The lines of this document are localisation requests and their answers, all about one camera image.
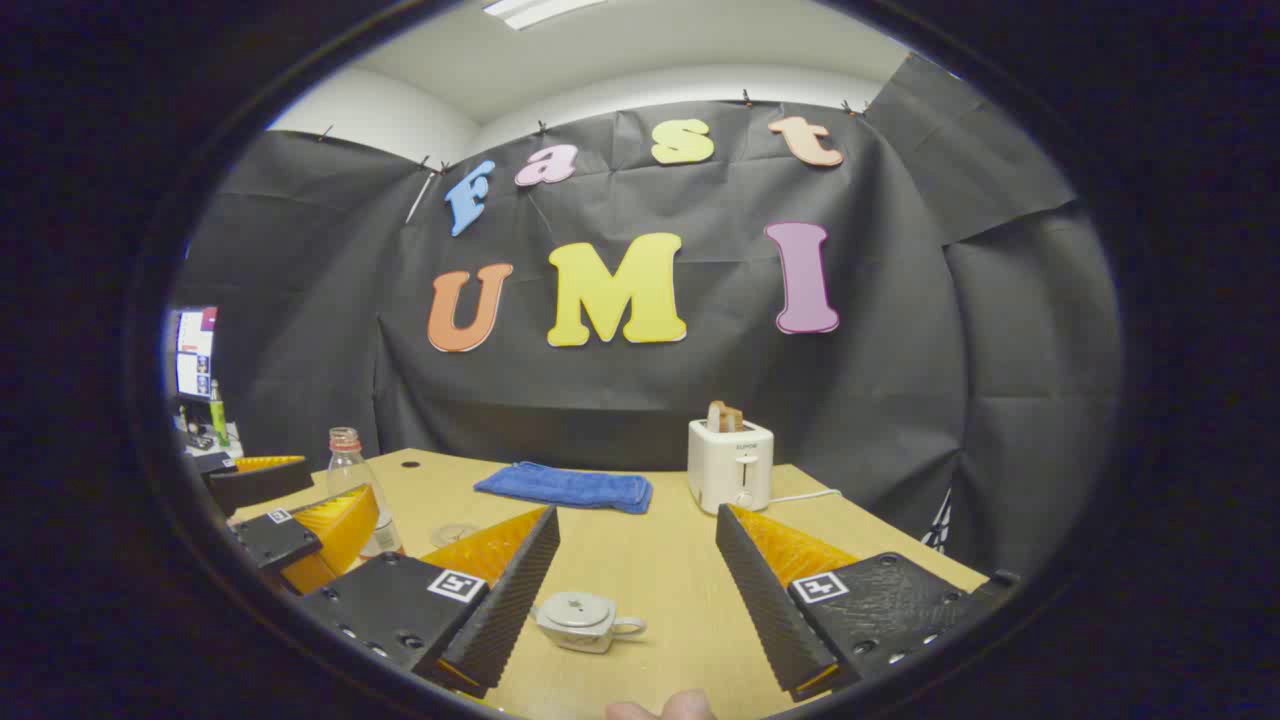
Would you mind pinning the blue towel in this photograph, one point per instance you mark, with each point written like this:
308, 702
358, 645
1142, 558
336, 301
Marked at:
565, 487

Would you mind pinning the black backdrop cloth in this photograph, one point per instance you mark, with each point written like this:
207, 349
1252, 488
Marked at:
900, 350

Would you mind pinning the green bottle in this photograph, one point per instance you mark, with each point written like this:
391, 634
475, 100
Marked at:
217, 415

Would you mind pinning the white teacup lid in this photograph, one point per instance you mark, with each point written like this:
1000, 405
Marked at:
578, 606

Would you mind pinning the white ceramic teacup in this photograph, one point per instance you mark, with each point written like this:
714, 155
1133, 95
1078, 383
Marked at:
585, 635

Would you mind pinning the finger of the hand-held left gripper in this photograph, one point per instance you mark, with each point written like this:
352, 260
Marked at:
255, 485
280, 540

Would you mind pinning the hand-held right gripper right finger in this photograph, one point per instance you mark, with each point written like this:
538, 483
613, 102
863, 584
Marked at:
760, 600

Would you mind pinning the bread slice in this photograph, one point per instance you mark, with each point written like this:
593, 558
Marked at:
725, 417

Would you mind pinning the ceiling light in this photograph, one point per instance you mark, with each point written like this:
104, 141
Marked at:
535, 10

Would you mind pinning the round coaster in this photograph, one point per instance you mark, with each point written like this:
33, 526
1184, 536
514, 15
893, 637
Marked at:
455, 533

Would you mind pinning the white side desk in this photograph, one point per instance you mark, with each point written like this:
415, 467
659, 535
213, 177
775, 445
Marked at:
215, 440

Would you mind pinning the black white checkered board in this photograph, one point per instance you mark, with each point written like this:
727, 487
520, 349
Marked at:
938, 525

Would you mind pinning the clear plastic water bottle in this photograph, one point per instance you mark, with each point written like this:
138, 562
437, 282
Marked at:
348, 470

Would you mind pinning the computer monitor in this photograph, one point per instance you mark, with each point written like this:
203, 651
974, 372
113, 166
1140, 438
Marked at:
195, 350

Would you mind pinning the white toaster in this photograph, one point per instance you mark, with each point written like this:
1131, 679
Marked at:
728, 465

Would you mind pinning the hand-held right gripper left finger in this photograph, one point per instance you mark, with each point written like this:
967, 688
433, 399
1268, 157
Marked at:
510, 600

